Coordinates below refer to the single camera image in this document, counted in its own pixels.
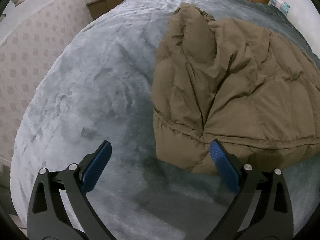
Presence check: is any brown wooden nightstand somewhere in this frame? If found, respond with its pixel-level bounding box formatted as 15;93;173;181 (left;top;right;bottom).
86;0;125;20

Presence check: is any grey plush bed blanket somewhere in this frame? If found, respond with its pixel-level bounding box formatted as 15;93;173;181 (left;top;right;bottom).
10;0;319;239

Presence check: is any brown puffer jacket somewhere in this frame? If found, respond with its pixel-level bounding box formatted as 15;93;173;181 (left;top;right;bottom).
152;3;319;175

